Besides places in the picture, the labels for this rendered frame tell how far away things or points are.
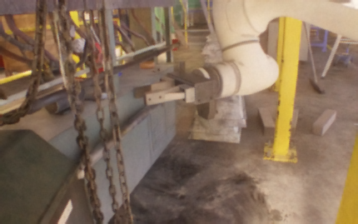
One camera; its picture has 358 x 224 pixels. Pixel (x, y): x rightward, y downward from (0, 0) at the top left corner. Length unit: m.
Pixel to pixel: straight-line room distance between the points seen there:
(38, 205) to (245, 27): 0.57
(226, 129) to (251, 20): 1.60
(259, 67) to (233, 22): 0.13
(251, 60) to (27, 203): 0.56
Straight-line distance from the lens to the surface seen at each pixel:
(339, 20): 0.64
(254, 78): 0.71
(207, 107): 0.67
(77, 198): 0.50
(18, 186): 0.42
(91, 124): 1.26
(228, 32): 0.72
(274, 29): 5.18
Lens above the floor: 1.02
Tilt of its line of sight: 21 degrees down
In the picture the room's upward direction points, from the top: 2 degrees counter-clockwise
